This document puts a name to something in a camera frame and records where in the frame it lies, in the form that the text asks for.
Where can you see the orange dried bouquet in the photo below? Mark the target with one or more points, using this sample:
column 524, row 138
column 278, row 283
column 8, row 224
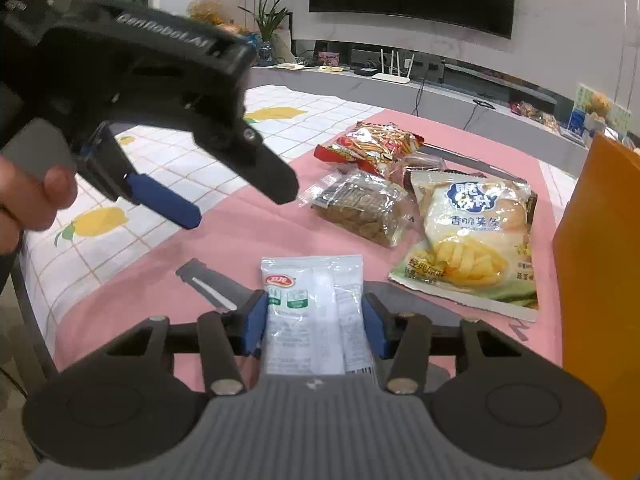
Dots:
column 205, row 12

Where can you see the clear packet of brown crackers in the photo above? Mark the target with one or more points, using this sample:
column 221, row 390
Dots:
column 360, row 205

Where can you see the pile of snacks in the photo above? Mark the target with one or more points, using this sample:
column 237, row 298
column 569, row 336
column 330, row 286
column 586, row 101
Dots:
column 535, row 116

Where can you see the small black box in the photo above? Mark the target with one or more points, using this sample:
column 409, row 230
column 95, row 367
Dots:
column 365, row 72

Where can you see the person's left hand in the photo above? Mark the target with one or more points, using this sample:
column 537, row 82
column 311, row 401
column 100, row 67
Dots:
column 30, row 210

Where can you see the long-leaved potted plant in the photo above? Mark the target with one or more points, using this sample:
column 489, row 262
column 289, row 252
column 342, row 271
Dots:
column 270, row 20

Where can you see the grey long counter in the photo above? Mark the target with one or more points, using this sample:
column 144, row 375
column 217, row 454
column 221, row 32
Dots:
column 450, row 100

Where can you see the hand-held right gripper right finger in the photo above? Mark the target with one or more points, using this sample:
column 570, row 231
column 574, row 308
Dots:
column 375, row 327

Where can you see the pink placemat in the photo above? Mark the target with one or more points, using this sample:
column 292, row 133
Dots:
column 250, row 245

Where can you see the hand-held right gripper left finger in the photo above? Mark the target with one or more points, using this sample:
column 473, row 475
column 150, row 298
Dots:
column 255, row 322

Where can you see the green checked card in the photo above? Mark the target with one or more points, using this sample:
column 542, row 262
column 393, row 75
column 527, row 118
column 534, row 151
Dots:
column 620, row 117

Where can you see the white powder packet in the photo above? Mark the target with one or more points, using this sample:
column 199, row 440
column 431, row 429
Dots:
column 310, row 310

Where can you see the clear packet of dark red snack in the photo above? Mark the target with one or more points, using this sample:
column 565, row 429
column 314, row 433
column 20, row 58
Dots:
column 420, row 167

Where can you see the pale fries snack packet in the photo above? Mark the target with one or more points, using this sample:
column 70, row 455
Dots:
column 470, row 240

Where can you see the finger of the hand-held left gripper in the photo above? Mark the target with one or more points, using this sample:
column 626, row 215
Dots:
column 260, row 170
column 165, row 202

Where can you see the white router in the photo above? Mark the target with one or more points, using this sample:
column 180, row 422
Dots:
column 392, row 77

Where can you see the red stick snack packet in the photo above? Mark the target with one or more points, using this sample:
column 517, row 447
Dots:
column 375, row 145

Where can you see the pink card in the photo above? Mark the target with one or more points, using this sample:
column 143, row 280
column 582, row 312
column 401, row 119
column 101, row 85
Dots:
column 329, row 59

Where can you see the teddy bear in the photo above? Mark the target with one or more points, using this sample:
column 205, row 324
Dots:
column 597, row 104

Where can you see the orange cardboard box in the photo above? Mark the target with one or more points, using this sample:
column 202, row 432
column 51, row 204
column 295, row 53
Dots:
column 600, row 285

